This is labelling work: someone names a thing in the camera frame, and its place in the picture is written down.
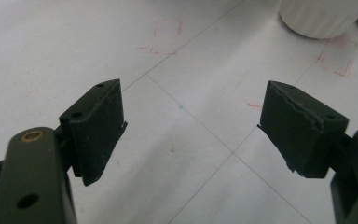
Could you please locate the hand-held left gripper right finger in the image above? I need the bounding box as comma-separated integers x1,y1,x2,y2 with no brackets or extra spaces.
256,80,350,179

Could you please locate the white cup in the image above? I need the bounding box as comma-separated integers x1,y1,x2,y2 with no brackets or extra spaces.
279,0,358,40

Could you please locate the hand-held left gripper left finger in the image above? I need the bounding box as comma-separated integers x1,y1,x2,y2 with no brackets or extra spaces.
59,78,129,188

